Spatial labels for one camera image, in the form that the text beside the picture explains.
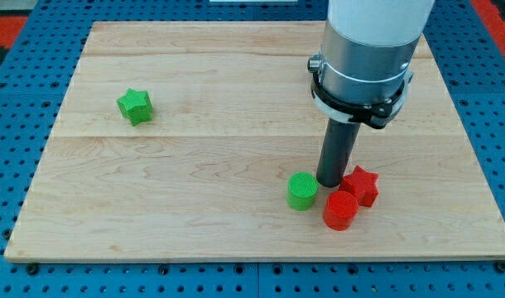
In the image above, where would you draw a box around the green cylinder block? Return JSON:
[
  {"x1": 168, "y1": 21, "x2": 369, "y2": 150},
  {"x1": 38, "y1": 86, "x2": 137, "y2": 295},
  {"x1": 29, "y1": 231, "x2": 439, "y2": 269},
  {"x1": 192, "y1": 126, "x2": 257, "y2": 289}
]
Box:
[{"x1": 286, "y1": 172, "x2": 318, "y2": 211}]

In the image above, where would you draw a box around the light wooden board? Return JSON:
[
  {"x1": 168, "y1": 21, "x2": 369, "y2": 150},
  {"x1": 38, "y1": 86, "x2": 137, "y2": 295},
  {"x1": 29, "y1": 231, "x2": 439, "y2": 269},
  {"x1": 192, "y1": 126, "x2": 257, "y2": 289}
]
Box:
[{"x1": 5, "y1": 22, "x2": 505, "y2": 263}]

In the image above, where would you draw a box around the red star block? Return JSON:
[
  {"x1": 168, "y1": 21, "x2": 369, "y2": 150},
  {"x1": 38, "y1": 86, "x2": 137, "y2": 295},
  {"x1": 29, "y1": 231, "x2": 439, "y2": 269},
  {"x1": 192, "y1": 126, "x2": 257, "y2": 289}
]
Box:
[{"x1": 339, "y1": 166, "x2": 379, "y2": 208}]

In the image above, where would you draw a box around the green star block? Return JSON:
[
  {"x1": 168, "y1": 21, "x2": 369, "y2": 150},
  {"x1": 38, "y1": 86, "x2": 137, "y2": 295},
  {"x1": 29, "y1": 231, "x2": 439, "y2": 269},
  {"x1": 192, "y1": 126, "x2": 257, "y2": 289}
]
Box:
[{"x1": 116, "y1": 89, "x2": 152, "y2": 127}]

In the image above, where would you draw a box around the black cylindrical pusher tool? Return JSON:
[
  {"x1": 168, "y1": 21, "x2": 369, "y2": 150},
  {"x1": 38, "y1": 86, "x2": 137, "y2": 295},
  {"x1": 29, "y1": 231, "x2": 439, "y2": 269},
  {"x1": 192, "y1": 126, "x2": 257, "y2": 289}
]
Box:
[{"x1": 316, "y1": 119, "x2": 360, "y2": 188}]

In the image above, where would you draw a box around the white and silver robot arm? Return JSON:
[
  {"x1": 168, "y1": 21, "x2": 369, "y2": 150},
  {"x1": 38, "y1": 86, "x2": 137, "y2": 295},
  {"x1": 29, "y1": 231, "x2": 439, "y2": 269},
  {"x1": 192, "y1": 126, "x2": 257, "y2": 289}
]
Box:
[{"x1": 308, "y1": 0, "x2": 435, "y2": 129}]

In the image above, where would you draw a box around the red cylinder block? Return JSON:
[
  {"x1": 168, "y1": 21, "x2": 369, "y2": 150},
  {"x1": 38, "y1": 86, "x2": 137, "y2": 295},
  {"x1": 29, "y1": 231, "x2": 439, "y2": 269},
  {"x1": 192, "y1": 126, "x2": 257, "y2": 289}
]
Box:
[{"x1": 323, "y1": 190, "x2": 359, "y2": 231}]

